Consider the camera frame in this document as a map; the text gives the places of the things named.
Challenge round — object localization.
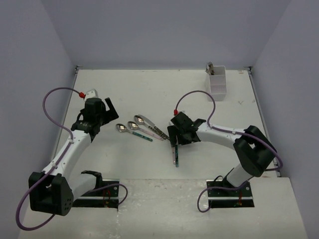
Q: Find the teal handled knife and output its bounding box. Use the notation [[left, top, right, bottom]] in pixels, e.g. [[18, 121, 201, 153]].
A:
[[174, 145, 179, 167]]

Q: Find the all-silver fork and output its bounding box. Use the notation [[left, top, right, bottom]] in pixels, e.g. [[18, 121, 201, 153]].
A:
[[207, 62, 215, 75]]

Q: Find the pink handled knife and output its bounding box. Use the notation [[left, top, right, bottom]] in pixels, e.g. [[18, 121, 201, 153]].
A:
[[171, 147, 176, 165]]

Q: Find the dark floral handled knife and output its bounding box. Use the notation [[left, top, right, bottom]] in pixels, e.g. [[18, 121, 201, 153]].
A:
[[139, 115, 169, 140]]

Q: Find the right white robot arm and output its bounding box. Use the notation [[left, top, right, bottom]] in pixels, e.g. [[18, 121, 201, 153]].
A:
[[167, 112, 277, 196]]

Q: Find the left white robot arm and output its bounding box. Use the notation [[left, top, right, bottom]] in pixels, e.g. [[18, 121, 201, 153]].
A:
[[28, 97, 119, 216]]

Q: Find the white three-compartment utensil holder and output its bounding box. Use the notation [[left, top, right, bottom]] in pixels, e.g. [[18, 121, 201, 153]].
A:
[[205, 66, 227, 101]]

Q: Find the teal handled spoon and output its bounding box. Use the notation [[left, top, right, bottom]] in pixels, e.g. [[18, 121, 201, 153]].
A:
[[116, 123, 153, 142]]

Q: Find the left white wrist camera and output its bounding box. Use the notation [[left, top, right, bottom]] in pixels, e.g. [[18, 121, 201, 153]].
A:
[[84, 89, 98, 101]]

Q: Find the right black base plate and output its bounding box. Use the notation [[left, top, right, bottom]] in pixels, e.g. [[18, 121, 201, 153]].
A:
[[207, 182, 255, 209]]

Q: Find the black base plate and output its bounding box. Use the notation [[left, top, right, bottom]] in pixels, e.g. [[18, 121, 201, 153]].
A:
[[72, 186, 119, 209], [207, 182, 255, 209]]

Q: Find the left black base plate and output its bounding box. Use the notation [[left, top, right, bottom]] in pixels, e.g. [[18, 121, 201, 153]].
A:
[[72, 186, 119, 209]]

